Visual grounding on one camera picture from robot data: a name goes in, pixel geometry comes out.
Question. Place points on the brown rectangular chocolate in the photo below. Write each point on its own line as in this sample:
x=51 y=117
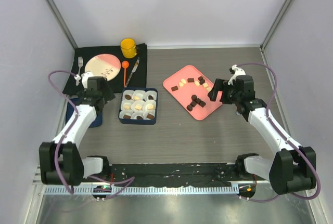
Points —
x=126 y=116
x=149 y=116

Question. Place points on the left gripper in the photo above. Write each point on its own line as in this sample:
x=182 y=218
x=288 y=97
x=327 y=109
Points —
x=107 y=95

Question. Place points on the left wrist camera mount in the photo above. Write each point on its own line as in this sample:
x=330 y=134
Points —
x=83 y=79

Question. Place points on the dark blue chocolate box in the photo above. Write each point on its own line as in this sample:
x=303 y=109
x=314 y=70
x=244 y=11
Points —
x=143 y=93

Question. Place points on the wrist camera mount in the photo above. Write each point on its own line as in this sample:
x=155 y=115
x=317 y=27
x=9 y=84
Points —
x=236 y=71
x=83 y=79

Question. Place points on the pink plastic tray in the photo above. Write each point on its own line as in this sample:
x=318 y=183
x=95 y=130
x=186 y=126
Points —
x=198 y=85

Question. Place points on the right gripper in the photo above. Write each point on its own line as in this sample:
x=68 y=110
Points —
x=220 y=85

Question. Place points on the orange plastic spoon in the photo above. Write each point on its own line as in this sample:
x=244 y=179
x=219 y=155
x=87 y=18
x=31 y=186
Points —
x=125 y=65

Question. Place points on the black cloth placemat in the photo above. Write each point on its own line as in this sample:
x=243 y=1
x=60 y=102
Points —
x=139 y=78

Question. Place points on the silver fork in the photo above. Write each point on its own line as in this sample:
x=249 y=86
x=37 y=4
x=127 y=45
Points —
x=80 y=64

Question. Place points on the yellow mug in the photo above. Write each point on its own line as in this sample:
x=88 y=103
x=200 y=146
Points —
x=128 y=48

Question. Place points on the steak knife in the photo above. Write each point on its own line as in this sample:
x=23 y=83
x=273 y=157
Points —
x=132 y=72

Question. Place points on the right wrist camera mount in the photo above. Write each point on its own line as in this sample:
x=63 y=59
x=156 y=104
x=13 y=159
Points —
x=236 y=71

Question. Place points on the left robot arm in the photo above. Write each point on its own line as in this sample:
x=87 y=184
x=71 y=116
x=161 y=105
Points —
x=60 y=161

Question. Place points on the dark blue box lid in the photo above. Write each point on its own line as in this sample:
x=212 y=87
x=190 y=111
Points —
x=96 y=123

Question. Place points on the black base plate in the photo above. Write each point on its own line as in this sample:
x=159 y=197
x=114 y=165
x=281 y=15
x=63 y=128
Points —
x=175 y=175

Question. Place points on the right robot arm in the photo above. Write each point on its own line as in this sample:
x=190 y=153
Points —
x=293 y=168

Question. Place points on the pink and cream plate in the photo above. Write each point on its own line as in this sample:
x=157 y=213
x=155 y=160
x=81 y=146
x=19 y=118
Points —
x=105 y=65

